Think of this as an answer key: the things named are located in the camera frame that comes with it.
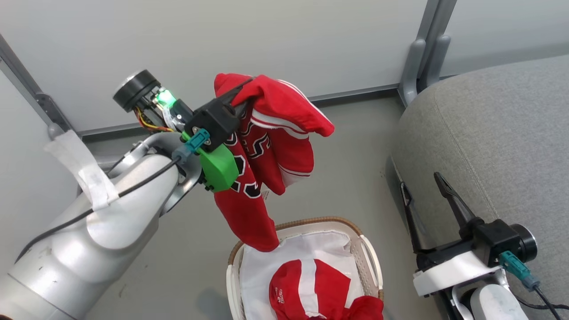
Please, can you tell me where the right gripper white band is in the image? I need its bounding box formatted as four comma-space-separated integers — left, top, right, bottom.
400, 172, 537, 297

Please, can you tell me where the grey partition post with brackets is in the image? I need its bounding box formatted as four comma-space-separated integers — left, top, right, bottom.
398, 0, 458, 107

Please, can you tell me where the white cloth basket liner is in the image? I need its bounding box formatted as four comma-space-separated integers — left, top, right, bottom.
240, 231, 365, 320

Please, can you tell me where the cream laundry basket brown rim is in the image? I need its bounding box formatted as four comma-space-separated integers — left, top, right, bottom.
226, 216, 384, 320

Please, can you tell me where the white tape strip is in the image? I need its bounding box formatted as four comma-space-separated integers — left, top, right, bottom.
44, 130, 120, 212

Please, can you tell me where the black cable with teal connector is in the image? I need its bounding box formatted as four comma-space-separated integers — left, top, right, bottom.
16, 128, 212, 264
499, 250, 569, 320

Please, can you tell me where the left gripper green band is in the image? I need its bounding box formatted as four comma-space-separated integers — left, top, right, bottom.
112, 70, 255, 192

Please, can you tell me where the red garment wide white stripe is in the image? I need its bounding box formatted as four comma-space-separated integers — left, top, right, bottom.
269, 259, 384, 320

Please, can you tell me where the grey partition post with hinge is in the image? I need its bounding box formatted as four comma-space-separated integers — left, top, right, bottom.
0, 33, 75, 134

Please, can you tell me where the grey fabric sofa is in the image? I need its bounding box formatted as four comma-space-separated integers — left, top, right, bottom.
385, 54, 569, 320

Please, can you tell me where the red basketball jersey white trim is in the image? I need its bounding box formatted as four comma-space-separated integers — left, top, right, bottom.
212, 72, 335, 253

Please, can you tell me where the grey partition bottom rail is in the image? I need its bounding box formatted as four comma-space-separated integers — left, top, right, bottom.
78, 84, 401, 138

